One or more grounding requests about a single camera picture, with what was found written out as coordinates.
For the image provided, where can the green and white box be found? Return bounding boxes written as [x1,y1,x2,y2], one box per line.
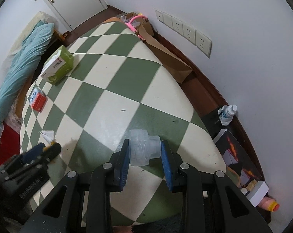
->
[40,45,74,85]

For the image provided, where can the small red blue box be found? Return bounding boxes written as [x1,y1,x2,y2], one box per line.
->
[29,88,47,112]

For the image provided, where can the red bed sheet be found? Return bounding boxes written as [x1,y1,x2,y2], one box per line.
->
[0,123,20,166]

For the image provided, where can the brown cardboard box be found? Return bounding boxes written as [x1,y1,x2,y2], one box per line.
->
[104,13,192,84]

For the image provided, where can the pink plastic hoop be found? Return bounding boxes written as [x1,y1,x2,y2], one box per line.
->
[124,14,148,40]

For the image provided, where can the clear plastic cup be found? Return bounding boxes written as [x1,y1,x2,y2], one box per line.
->
[129,129,161,167]

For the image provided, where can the white wall socket strip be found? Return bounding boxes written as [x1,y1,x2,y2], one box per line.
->
[155,10,212,58]

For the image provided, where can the crumpled white paper scrap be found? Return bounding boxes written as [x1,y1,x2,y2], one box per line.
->
[40,130,55,144]

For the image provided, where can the green cream checkered tablecloth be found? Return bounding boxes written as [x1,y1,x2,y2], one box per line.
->
[20,20,227,227]

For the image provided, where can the dark picture book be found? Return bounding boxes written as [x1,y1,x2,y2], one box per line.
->
[213,128,262,187]

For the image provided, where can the small plastic bottle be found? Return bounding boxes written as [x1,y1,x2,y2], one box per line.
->
[218,104,238,126]

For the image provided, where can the orange capped bottle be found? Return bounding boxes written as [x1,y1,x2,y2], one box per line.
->
[257,197,280,212]

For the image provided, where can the light blue duvet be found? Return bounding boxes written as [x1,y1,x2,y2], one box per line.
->
[0,23,54,139]

